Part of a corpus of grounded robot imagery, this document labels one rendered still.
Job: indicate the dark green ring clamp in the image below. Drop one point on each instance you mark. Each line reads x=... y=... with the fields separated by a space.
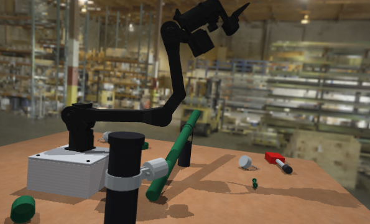
x=145 y=146

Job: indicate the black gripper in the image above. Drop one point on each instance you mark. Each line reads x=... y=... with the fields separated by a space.
x=210 y=9

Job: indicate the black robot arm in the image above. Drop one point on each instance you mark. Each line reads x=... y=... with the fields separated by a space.
x=79 y=117

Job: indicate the green cylinder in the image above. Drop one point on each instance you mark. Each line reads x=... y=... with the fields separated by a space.
x=157 y=185
x=23 y=209

